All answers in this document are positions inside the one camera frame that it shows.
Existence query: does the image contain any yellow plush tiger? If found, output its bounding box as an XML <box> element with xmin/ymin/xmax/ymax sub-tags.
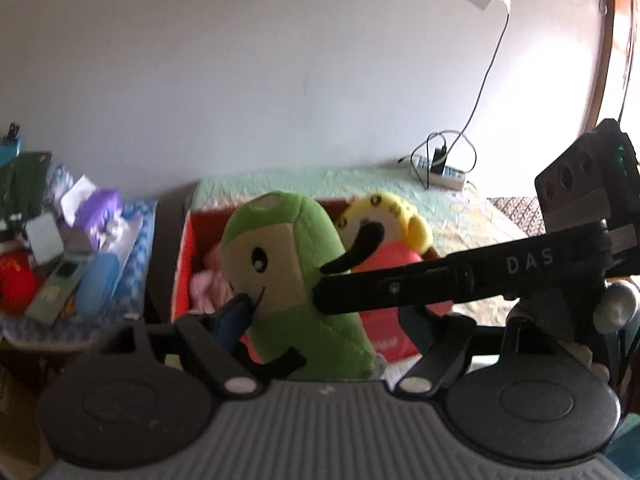
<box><xmin>334</xmin><ymin>191</ymin><xmax>435</xmax><ymax>267</ymax></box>

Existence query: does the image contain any small white box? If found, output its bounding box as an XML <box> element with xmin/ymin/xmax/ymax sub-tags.
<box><xmin>25</xmin><ymin>212</ymin><xmax>66</xmax><ymax>267</ymax></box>

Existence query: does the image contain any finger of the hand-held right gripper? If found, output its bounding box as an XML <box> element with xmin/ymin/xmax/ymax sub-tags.
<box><xmin>312</xmin><ymin>255</ymin><xmax>474</xmax><ymax>317</ymax></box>

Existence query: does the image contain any white power cable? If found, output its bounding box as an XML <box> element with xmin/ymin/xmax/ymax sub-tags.
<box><xmin>397</xmin><ymin>7</ymin><xmax>512</xmax><ymax>167</ymax></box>

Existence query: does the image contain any green plush toy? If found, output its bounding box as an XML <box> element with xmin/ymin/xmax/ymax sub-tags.
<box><xmin>220</xmin><ymin>191</ymin><xmax>386</xmax><ymax>382</ymax></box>

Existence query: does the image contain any black charger cable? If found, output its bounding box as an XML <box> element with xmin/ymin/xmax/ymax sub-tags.
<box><xmin>411</xmin><ymin>131</ymin><xmax>479</xmax><ymax>190</ymax></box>

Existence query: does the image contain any purple tissue pack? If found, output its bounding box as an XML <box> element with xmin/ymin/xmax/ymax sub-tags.
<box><xmin>61</xmin><ymin>175</ymin><xmax>126</xmax><ymax>242</ymax></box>

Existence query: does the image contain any white power strip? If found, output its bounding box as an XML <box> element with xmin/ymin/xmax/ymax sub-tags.
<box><xmin>410</xmin><ymin>155</ymin><xmax>467</xmax><ymax>191</ymax></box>

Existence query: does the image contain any light blue packet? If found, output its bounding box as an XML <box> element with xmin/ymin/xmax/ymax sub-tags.
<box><xmin>77</xmin><ymin>252</ymin><xmax>122</xmax><ymax>317</ymax></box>

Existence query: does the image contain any dark green bag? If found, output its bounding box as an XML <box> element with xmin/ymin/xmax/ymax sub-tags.
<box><xmin>0</xmin><ymin>152</ymin><xmax>54</xmax><ymax>222</ymax></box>

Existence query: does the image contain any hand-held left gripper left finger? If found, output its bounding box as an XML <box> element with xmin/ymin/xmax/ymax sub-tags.
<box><xmin>125</xmin><ymin>294</ymin><xmax>267</xmax><ymax>401</ymax></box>

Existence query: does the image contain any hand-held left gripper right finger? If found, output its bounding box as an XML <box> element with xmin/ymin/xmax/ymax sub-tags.
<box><xmin>395</xmin><ymin>304</ymin><xmax>526</xmax><ymax>397</ymax></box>

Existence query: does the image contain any wooden door frame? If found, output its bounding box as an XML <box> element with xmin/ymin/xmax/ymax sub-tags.
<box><xmin>590</xmin><ymin>0</ymin><xmax>640</xmax><ymax>137</ymax></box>

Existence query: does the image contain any pale green card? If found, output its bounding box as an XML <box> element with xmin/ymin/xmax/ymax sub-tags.
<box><xmin>25</xmin><ymin>260</ymin><xmax>91</xmax><ymax>326</ymax></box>

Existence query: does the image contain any red round object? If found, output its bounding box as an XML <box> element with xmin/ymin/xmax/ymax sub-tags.
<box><xmin>0</xmin><ymin>255</ymin><xmax>41</xmax><ymax>317</ymax></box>

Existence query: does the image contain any red cardboard box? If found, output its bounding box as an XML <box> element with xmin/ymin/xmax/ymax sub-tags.
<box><xmin>170</xmin><ymin>199</ymin><xmax>454</xmax><ymax>367</ymax></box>

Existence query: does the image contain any person's right hand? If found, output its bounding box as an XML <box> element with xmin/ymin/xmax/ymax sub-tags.
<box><xmin>593</xmin><ymin>281</ymin><xmax>640</xmax><ymax>334</ymax></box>

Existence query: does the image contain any black thin rod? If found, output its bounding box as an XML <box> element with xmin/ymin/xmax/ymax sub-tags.
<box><xmin>617</xmin><ymin>35</ymin><xmax>634</xmax><ymax>126</ymax></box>

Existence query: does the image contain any pink plush toy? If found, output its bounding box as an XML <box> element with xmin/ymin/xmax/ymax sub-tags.
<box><xmin>189</xmin><ymin>242</ymin><xmax>236</xmax><ymax>312</ymax></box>

